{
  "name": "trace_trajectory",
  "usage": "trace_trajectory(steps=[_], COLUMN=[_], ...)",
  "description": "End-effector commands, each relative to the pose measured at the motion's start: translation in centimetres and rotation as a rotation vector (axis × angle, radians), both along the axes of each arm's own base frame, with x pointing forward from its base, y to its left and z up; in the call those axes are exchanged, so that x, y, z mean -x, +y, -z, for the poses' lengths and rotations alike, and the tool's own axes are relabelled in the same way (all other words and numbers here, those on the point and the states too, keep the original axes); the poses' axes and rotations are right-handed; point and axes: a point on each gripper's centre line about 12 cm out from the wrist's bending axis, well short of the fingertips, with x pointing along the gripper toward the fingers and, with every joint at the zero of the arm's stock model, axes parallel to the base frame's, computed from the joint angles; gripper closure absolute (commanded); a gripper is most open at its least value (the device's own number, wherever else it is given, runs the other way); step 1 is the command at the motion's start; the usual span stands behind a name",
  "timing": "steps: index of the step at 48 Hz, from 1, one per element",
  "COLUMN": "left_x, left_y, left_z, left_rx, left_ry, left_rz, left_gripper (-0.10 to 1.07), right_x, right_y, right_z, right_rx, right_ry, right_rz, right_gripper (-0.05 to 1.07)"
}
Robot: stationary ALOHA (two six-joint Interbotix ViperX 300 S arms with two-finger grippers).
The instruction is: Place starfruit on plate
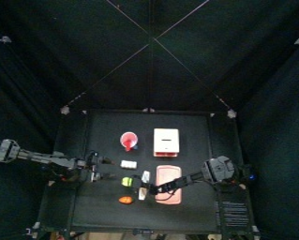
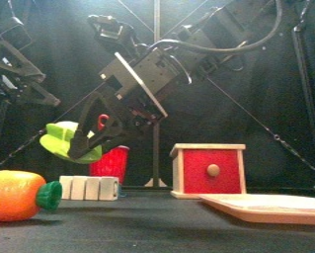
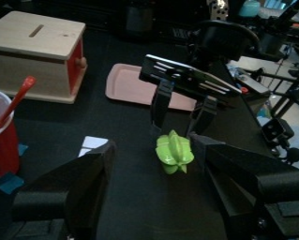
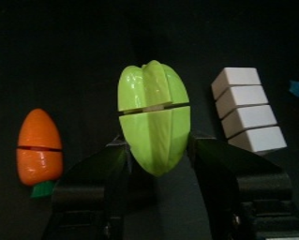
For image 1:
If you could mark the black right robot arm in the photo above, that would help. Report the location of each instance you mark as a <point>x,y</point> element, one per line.
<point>213,172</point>

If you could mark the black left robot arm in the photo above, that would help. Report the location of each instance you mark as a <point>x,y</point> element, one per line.
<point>38,157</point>

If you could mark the red toy funnel cup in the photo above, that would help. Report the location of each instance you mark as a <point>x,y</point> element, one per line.
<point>128,140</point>

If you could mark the small white toy block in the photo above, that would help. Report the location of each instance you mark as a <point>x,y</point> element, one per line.
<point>128,164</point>

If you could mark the pink rectangular plate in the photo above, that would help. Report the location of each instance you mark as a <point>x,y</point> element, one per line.
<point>171,175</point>

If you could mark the orange toy fruit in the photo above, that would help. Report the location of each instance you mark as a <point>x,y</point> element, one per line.
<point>125,200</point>

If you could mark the white box with red base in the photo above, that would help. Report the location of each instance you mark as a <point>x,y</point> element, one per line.
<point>165,141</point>

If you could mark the yellow-green toy starfruit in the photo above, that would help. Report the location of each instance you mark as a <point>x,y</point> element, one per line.
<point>127,182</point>

